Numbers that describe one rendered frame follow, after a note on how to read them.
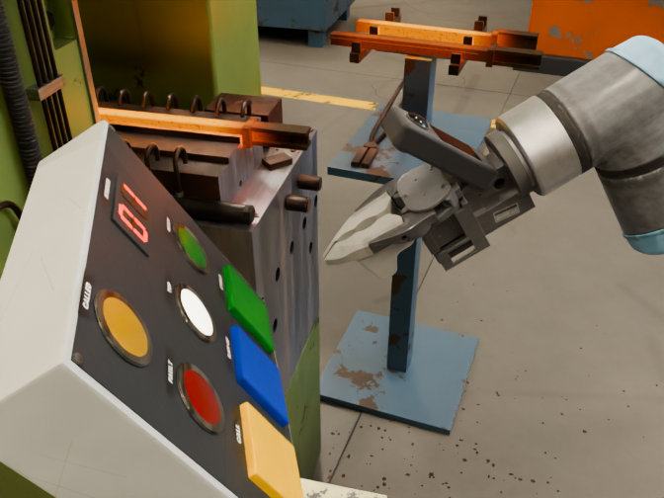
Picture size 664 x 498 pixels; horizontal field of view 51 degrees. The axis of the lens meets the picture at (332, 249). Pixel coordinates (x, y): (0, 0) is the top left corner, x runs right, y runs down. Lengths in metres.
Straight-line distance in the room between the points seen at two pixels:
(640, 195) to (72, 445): 0.56
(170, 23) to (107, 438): 1.03
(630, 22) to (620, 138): 3.77
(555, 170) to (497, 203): 0.07
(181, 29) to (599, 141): 0.89
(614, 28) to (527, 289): 2.30
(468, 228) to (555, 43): 3.85
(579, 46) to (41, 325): 4.22
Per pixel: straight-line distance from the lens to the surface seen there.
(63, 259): 0.51
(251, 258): 1.06
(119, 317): 0.48
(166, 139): 1.15
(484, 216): 0.72
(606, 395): 2.19
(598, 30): 4.49
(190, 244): 0.68
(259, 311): 0.74
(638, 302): 2.58
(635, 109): 0.70
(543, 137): 0.68
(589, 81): 0.70
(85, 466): 0.47
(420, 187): 0.69
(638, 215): 0.77
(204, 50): 1.38
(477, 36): 1.58
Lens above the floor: 1.46
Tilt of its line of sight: 34 degrees down
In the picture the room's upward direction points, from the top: straight up
